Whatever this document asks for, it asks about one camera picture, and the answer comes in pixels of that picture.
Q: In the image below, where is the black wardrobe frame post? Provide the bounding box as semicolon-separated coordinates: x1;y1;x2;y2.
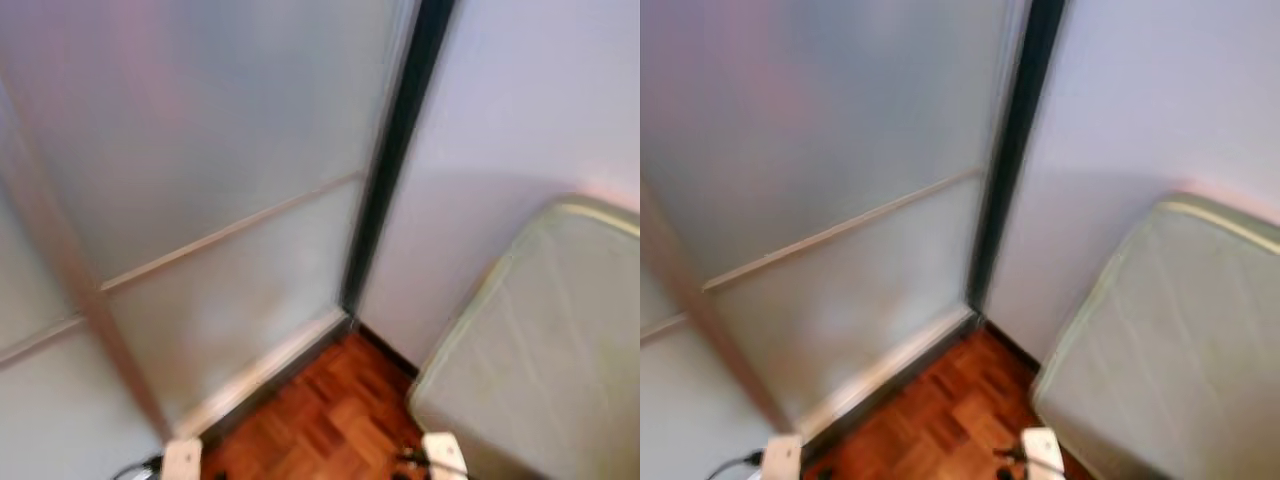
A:
340;0;458;316
965;0;1069;313

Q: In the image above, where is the dark wooden baseboard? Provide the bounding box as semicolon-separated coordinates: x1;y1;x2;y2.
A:
355;320;421;379
985;315;1046;366

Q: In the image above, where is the frosted glass sliding door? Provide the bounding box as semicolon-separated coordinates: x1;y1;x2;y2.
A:
640;260;791;480
0;180;171;480
640;0;1031;441
0;0;421;441

